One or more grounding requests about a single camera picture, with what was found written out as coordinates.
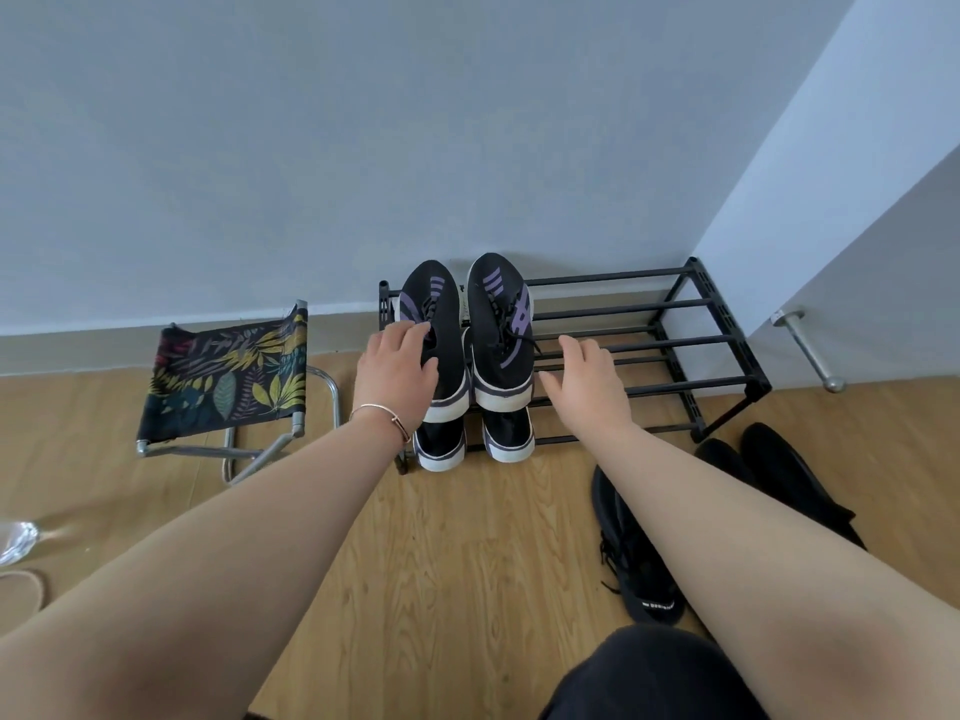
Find person's right hand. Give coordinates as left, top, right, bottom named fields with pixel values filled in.
left=537, top=334, right=640, bottom=445

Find person's left hand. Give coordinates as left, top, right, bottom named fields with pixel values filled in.
left=352, top=319, right=441, bottom=436

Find black sneaker with purple stripes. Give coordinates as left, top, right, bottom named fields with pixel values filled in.
left=464, top=252, right=539, bottom=414
left=396, top=259, right=473, bottom=425

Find person's left forearm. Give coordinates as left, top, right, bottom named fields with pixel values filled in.
left=0, top=409, right=410, bottom=720

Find person's right forearm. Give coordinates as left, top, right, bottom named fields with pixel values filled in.
left=589, top=428, right=960, bottom=720

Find black sneaker with white sole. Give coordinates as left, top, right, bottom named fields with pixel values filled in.
left=411, top=418, right=471, bottom=473
left=481, top=405, right=537, bottom=465

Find black metal shoe rack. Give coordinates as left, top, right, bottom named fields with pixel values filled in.
left=378, top=256, right=774, bottom=477

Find leaf print folding stool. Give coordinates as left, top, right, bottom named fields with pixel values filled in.
left=135, top=299, right=343, bottom=487

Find plain black shoe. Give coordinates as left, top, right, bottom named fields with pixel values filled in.
left=740, top=422, right=869, bottom=553
left=693, top=437, right=760, bottom=490

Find black sneaker with white label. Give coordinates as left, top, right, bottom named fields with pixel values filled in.
left=590, top=463, right=688, bottom=628

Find silver metal door stopper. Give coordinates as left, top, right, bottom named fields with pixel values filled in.
left=771, top=307, right=848, bottom=394

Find person's black shorts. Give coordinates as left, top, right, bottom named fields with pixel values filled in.
left=538, top=624, right=771, bottom=720

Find clear glass object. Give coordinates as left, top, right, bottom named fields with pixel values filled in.
left=0, top=520, right=43, bottom=568

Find beige slipper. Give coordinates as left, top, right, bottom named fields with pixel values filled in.
left=0, top=568, right=48, bottom=617

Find rose gold bracelet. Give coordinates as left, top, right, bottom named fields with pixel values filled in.
left=348, top=403, right=413, bottom=445

